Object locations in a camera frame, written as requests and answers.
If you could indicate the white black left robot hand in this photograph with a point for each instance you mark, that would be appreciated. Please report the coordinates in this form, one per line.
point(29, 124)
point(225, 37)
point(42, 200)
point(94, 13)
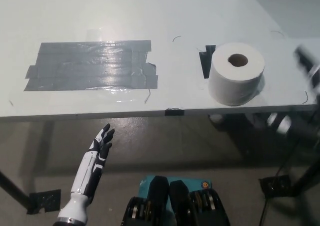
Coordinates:
point(83, 176)

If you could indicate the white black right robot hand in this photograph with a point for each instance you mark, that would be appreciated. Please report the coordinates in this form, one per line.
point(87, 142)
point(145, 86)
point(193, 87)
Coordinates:
point(308, 66)

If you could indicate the white toilet paper roll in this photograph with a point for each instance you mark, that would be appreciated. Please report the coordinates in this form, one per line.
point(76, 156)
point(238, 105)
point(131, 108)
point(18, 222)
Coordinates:
point(225, 81)

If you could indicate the black tape square spot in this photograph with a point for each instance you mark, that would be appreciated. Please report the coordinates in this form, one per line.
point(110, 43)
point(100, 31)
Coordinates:
point(206, 61)

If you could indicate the grey person shoe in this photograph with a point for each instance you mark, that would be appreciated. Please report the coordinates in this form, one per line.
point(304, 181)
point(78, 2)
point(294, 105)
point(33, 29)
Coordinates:
point(216, 118)

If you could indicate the black table leg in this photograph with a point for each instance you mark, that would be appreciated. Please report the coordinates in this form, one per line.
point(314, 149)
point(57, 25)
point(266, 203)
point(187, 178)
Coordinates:
point(307, 178)
point(12, 188)

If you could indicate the grey duct tape patch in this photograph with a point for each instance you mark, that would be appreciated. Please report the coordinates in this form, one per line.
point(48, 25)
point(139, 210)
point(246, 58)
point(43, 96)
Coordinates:
point(90, 66)

